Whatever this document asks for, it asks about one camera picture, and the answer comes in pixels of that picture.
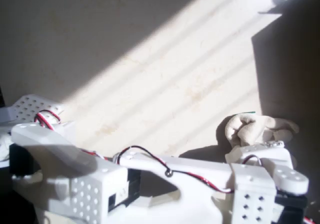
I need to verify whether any white cloth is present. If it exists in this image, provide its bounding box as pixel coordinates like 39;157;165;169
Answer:
223;112;300;150

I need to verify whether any red black gripper servo cable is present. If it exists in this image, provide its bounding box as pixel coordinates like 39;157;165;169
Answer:
240;154;264;169

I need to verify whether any red black forearm cable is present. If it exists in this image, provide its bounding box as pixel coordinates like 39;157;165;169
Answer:
113;145;235;195

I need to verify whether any red black shoulder cable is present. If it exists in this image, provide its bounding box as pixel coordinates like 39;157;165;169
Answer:
33;109;62;133

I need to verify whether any white perforated base plate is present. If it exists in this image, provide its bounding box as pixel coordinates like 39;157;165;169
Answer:
11;93;66;125

